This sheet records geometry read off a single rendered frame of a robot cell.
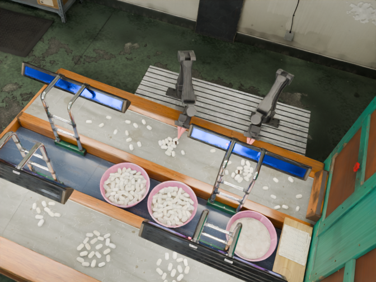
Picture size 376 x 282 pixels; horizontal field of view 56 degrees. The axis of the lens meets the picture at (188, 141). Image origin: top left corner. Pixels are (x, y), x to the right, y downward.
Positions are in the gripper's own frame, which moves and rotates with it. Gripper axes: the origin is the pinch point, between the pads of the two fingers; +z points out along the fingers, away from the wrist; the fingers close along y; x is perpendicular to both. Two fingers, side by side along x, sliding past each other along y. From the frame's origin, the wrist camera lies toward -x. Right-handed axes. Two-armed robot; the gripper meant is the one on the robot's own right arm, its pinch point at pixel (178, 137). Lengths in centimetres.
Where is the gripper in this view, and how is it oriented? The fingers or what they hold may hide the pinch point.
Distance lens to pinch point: 212.7
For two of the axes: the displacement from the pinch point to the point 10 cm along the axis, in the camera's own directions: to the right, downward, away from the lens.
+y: 9.3, 3.5, -1.4
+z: -3.4, 9.4, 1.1
